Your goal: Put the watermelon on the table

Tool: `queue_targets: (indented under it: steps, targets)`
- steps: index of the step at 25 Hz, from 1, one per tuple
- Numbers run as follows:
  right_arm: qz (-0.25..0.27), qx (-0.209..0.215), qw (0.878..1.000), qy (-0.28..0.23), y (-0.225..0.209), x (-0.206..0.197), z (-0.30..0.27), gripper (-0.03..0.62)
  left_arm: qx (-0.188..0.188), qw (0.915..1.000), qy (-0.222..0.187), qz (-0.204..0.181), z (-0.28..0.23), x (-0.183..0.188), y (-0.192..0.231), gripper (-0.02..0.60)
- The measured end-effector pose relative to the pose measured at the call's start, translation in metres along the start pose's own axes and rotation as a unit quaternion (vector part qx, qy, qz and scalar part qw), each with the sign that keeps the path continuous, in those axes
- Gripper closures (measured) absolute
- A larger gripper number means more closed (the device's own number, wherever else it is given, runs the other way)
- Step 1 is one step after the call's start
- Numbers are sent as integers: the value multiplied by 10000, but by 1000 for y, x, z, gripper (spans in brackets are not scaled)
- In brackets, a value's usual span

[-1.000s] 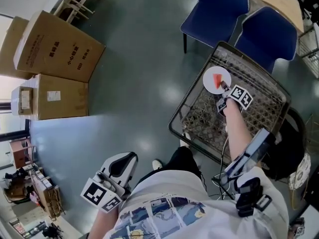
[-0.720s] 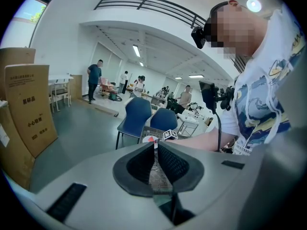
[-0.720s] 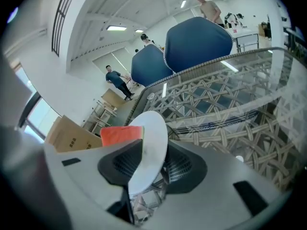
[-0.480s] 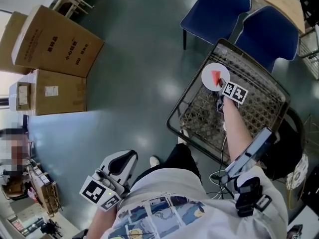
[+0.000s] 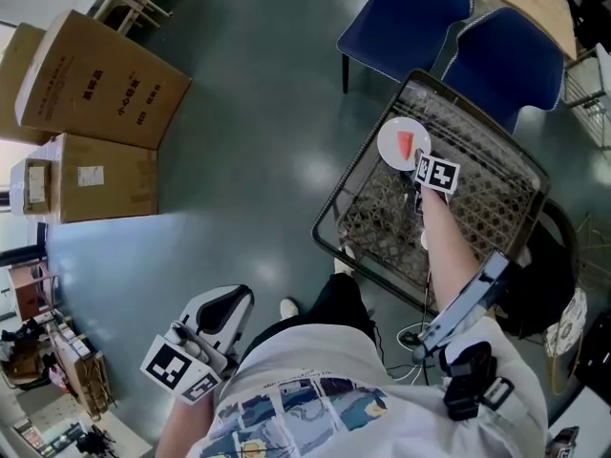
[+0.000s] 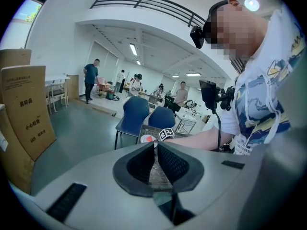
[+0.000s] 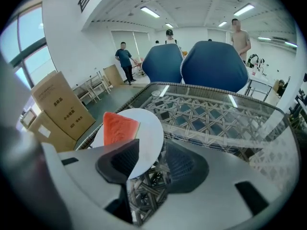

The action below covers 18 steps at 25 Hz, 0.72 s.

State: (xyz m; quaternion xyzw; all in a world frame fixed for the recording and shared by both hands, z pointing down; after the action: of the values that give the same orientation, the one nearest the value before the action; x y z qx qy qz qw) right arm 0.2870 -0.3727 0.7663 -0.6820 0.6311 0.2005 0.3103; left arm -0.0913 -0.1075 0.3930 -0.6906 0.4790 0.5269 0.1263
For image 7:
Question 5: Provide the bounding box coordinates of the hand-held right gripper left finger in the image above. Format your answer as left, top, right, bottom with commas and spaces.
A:
95, 138, 140, 184

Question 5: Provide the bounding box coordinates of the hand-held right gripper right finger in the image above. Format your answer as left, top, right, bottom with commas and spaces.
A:
165, 142, 209, 195

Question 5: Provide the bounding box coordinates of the red watermelon slice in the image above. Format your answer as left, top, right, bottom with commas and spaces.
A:
103, 112, 141, 147

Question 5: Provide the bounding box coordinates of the round white plate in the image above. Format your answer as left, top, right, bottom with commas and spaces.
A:
92, 108, 165, 180

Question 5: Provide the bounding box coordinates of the glass table with patterned base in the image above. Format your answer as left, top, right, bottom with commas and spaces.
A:
76, 81, 301, 227

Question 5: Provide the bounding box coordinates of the low cardboard box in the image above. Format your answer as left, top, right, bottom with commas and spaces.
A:
28, 110, 78, 153

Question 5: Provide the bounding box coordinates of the tall cardboard box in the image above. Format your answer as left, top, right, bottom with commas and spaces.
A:
30, 70, 97, 141

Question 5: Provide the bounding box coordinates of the leaning cardboard sheet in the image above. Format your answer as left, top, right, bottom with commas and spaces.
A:
103, 64, 125, 88

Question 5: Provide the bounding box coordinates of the small cardboard box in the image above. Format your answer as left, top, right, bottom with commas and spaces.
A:
20, 109, 37, 129

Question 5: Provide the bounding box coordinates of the blue shell chair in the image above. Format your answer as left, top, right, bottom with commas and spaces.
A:
141, 43, 184, 84
179, 40, 249, 94

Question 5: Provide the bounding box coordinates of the white work table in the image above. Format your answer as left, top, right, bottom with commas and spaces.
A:
246, 73, 277, 102

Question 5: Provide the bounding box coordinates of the large window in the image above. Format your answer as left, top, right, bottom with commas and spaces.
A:
0, 5, 55, 88

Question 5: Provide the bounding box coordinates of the long ceiling light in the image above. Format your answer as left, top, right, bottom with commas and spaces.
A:
233, 3, 255, 17
140, 6, 161, 19

